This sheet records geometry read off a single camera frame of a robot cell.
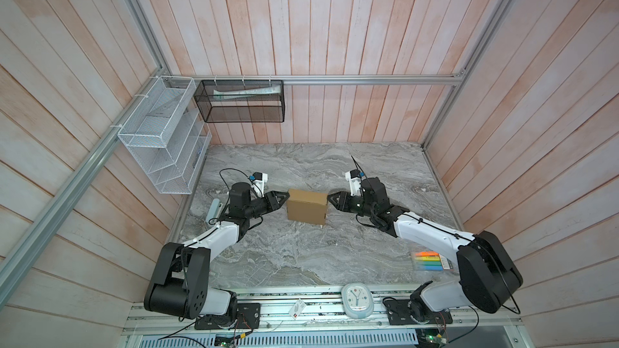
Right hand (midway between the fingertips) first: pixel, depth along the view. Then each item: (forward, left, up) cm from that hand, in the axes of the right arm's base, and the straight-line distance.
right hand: (329, 197), depth 85 cm
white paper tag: (-34, +11, -13) cm, 38 cm away
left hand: (-1, +15, -1) cm, 15 cm away
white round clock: (-31, -9, -12) cm, 34 cm away
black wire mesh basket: (+43, +38, +11) cm, 58 cm away
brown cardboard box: (-4, +8, -1) cm, 9 cm away
